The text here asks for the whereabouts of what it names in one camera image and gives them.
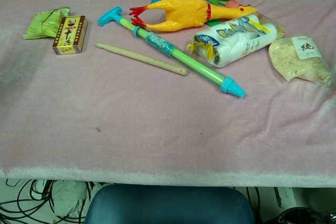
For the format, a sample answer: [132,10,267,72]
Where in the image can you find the green snack packet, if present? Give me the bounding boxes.
[23,6,72,40]

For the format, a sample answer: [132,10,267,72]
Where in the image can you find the white lint roller refill pack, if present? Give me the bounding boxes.
[186,14,286,68]

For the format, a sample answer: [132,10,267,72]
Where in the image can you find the pink fleece table cloth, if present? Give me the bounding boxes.
[0,0,336,188]

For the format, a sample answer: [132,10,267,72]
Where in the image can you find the black cables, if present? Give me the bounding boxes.
[0,178,91,224]

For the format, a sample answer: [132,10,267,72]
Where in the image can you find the white crumpled plastic bag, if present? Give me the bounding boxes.
[51,180,91,219]

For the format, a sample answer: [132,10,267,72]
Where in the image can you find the yellow rubber chicken toy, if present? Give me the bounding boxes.
[129,0,257,33]

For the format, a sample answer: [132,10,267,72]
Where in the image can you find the yellow red spice box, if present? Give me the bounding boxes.
[52,15,89,56]

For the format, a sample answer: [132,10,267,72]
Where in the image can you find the black object on floor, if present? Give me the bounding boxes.
[265,207,336,224]

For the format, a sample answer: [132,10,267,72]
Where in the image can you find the beige wooden stick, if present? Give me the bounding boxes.
[95,42,190,77]

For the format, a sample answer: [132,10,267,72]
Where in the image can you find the green blue water pump toy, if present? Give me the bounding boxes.
[97,6,246,98]

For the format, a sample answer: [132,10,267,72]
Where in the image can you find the blue chair seat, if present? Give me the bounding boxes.
[84,184,256,224]

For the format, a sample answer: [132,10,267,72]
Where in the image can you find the yellow bag with white label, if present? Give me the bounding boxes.
[268,35,333,87]

